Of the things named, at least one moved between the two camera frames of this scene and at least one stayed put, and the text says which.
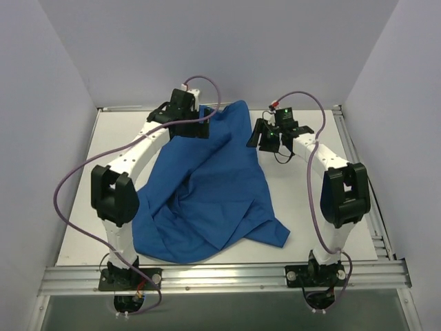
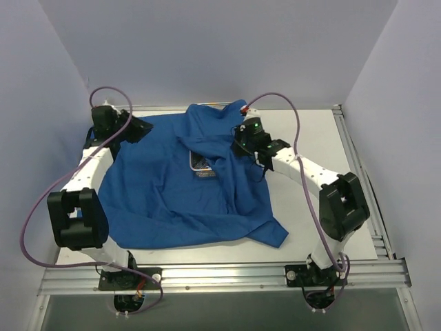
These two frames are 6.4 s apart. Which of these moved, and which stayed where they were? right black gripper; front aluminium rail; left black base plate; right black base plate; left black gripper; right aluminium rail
Moved: right black gripper; left black gripper
Stayed: right black base plate; right aluminium rail; left black base plate; front aluminium rail
